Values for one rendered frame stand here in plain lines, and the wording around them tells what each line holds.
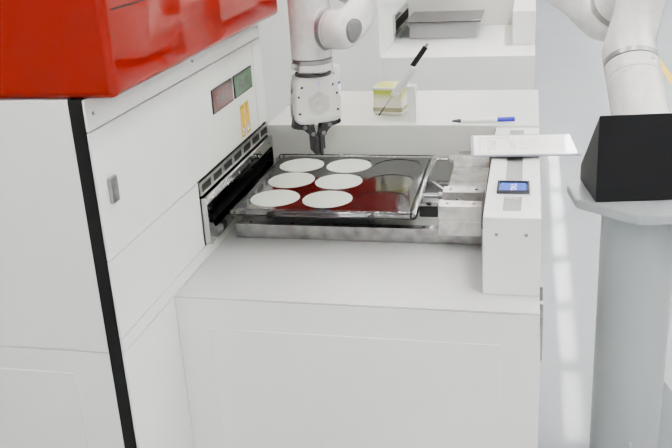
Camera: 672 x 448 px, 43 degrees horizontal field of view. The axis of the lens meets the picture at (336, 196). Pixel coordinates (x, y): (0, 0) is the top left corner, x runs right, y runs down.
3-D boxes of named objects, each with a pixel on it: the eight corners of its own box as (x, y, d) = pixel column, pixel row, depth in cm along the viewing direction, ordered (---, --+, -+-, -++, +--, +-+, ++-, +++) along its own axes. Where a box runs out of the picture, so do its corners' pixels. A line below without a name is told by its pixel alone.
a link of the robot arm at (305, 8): (343, 55, 174) (309, 52, 179) (340, -11, 169) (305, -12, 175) (317, 62, 168) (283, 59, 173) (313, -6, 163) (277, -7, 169)
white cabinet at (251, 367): (221, 652, 176) (173, 298, 149) (324, 395, 264) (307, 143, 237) (537, 698, 162) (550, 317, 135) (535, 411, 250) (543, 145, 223)
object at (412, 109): (391, 123, 195) (389, 65, 190) (393, 118, 198) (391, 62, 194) (417, 123, 194) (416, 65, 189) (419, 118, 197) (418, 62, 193)
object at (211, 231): (203, 244, 163) (198, 198, 160) (268, 172, 204) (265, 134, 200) (212, 245, 163) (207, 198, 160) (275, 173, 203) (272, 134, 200)
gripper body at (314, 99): (294, 73, 170) (298, 127, 174) (342, 67, 173) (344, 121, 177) (283, 67, 176) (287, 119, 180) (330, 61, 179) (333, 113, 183)
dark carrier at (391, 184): (235, 211, 166) (234, 208, 166) (282, 158, 198) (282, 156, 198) (409, 215, 159) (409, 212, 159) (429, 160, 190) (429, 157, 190)
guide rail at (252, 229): (236, 237, 173) (235, 223, 172) (239, 233, 175) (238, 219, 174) (484, 245, 162) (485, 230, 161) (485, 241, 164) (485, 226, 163)
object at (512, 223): (482, 294, 143) (482, 217, 138) (495, 186, 193) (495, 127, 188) (539, 297, 141) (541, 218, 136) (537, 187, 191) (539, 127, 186)
